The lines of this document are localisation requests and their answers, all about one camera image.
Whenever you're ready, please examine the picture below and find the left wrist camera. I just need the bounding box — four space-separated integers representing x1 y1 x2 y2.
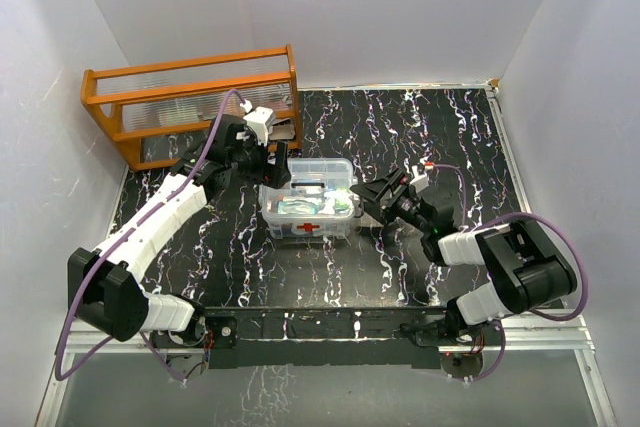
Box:
243 106 276 145

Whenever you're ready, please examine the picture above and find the cardboard box on shelf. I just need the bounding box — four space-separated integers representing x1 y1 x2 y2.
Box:
269 118 296 141

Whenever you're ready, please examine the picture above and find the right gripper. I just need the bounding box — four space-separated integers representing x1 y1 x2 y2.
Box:
350 167 431 234

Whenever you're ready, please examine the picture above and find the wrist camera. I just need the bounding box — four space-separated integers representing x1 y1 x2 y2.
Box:
243 106 276 145
410 164 433 194

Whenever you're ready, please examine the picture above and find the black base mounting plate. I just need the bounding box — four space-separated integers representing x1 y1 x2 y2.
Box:
204 306 500 369

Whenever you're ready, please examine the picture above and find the clear first aid box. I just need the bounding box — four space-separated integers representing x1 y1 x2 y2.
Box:
258 158 357 239

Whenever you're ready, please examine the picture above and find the green small packet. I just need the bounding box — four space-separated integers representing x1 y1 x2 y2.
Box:
334 194 353 212

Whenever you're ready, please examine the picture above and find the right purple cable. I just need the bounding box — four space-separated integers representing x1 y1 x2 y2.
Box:
429 161 590 381

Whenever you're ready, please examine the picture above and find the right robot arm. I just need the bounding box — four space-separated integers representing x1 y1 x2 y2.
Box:
350 168 589 344

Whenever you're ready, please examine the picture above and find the clear divider tray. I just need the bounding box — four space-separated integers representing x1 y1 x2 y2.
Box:
262 187 355 217

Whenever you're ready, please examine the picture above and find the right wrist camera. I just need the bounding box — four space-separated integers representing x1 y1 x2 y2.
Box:
410 164 433 194

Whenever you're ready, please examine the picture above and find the white teal ointment tube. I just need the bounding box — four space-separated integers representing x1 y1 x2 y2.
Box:
277 199 319 216

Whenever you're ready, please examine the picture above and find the purple cable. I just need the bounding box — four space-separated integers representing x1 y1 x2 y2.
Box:
429 161 590 381
53 88 251 382

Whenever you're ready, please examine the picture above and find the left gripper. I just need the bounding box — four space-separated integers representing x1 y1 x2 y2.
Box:
228 133 291 189

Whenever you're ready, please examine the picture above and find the clear box lid with handle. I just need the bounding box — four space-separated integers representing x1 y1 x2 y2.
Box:
260 158 356 221

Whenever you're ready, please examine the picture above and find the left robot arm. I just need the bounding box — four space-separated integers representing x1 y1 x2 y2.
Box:
68 107 291 346

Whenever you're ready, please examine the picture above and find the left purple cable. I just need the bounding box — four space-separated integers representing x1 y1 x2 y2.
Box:
53 88 251 382

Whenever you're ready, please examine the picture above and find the orange wooden shelf rack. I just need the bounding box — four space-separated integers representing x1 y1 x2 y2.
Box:
80 44 303 171

